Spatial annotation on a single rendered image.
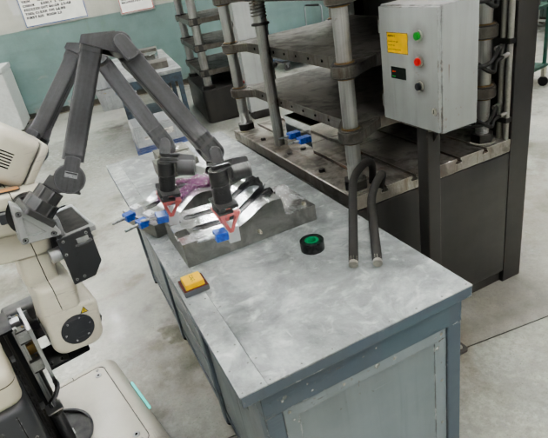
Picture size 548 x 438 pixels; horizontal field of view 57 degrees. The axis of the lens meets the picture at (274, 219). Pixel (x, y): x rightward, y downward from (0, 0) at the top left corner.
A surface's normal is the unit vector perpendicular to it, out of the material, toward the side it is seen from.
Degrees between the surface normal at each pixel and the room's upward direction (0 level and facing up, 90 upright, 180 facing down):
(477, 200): 90
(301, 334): 0
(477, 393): 0
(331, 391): 90
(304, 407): 90
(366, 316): 0
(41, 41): 90
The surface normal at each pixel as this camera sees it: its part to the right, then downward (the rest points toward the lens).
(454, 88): 0.43, 0.36
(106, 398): -0.16, -0.87
